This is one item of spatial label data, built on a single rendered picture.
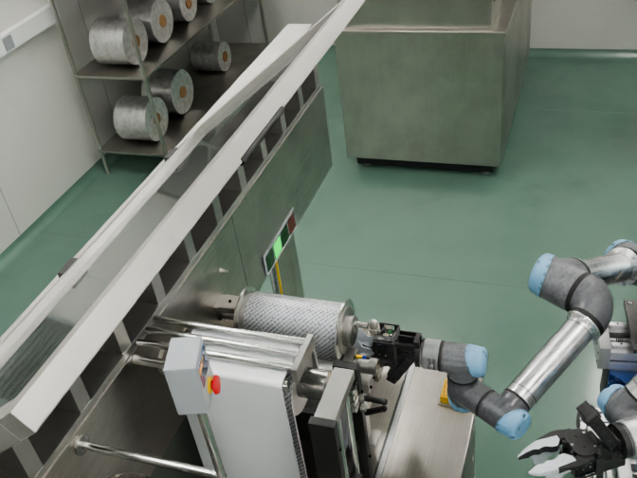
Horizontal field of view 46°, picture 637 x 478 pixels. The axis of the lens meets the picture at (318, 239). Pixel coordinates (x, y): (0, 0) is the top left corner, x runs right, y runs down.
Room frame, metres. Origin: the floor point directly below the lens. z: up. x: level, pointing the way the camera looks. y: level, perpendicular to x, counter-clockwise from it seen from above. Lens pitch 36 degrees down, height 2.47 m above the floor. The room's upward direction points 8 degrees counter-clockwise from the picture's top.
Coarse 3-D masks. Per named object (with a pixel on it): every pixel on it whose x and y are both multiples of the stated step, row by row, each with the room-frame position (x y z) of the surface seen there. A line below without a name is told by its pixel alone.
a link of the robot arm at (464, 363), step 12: (444, 348) 1.26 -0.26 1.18; (456, 348) 1.26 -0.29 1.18; (468, 348) 1.25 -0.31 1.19; (480, 348) 1.25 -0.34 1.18; (444, 360) 1.24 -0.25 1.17; (456, 360) 1.23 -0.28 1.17; (468, 360) 1.22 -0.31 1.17; (480, 360) 1.22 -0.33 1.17; (456, 372) 1.23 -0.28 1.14; (468, 372) 1.21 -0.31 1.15; (480, 372) 1.20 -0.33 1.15
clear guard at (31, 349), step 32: (288, 64) 1.35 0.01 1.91; (256, 96) 1.31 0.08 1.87; (224, 128) 1.27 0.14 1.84; (192, 160) 1.21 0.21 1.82; (160, 192) 1.17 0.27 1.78; (128, 224) 1.13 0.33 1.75; (96, 256) 1.08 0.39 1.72; (128, 256) 0.81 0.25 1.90; (64, 288) 1.03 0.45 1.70; (96, 288) 0.78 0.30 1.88; (64, 320) 0.75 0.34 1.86; (32, 352) 0.72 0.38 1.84; (0, 384) 0.70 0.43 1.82
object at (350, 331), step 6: (348, 318) 1.30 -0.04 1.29; (354, 318) 1.31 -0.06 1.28; (348, 324) 1.29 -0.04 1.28; (354, 324) 1.30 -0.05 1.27; (342, 330) 1.28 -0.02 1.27; (348, 330) 1.28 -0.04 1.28; (354, 330) 1.30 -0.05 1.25; (342, 336) 1.27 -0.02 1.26; (348, 336) 1.27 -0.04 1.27; (354, 336) 1.30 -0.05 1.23; (342, 342) 1.27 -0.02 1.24; (348, 342) 1.27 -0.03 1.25; (354, 342) 1.29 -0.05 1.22
